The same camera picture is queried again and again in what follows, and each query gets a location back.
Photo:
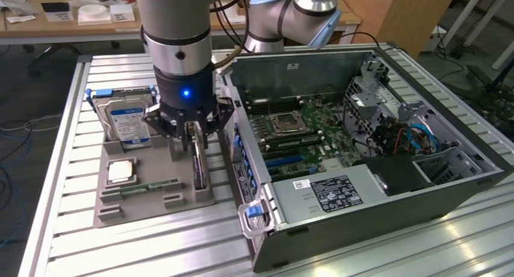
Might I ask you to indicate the white box round insert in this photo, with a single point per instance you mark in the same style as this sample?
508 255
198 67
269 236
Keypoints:
95 14

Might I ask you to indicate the black installed RAM stick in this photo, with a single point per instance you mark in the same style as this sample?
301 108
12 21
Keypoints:
293 141

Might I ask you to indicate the silver CPU chip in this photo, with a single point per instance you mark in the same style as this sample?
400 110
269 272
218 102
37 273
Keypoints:
122 170

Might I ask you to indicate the grey metal disk bay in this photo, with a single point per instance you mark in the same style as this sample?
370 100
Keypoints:
446 165

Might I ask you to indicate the green RAM stick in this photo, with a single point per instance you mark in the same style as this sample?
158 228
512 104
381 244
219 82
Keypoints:
141 188

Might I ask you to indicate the CPU socket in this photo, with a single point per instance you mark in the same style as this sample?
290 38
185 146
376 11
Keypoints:
289 123

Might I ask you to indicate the dark graphics card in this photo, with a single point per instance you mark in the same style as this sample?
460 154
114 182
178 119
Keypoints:
199 162

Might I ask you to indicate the wooden cabinet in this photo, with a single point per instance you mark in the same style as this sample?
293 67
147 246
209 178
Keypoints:
401 15

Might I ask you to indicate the blue expansion slot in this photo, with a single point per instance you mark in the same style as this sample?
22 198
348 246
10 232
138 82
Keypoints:
284 160

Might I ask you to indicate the grey power supply unit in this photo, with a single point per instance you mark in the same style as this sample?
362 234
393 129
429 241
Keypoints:
333 192

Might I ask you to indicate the black open PC case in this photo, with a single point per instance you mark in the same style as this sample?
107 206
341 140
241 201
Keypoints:
361 216

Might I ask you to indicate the green motherboard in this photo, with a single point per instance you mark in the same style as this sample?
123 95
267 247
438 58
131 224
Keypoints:
309 144

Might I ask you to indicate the metal drive cage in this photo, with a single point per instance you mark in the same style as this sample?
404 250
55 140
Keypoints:
373 93

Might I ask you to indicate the grey parts rack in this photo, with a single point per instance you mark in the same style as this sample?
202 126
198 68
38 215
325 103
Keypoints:
153 198

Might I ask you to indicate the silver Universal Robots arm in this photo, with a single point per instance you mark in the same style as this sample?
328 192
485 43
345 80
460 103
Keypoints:
177 24

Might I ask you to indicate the white table frame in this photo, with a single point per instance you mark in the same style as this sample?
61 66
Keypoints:
478 15

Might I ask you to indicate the small white box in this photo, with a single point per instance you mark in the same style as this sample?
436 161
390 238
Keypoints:
122 13

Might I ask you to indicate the wooden desk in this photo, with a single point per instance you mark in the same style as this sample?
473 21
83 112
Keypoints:
73 30

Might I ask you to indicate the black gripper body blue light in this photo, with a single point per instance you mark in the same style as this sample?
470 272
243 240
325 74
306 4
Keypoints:
182 87

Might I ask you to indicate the hard disk blue label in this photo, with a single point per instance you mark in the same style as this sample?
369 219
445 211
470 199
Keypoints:
126 120

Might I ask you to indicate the white box black top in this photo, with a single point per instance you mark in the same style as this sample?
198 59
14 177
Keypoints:
58 11

